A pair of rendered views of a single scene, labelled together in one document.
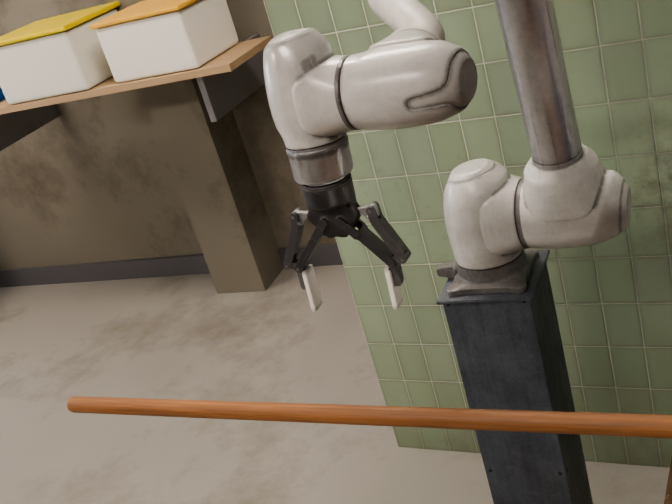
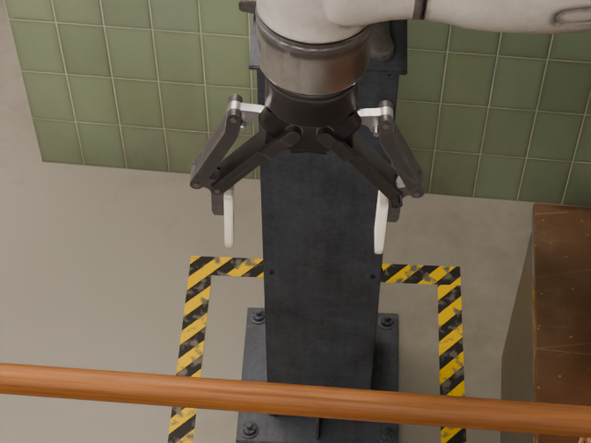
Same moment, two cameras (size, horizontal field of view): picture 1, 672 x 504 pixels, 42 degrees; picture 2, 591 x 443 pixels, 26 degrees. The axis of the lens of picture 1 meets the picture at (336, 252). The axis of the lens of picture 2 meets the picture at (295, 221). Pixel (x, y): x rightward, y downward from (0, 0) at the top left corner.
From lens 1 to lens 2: 71 cm
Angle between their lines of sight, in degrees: 34
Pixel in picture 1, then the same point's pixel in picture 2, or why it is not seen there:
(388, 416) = (353, 410)
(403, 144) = not seen: outside the picture
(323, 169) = (339, 74)
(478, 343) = not seen: hidden behind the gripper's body
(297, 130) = (316, 18)
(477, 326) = not seen: hidden behind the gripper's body
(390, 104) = (527, 13)
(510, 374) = (338, 162)
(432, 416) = (427, 413)
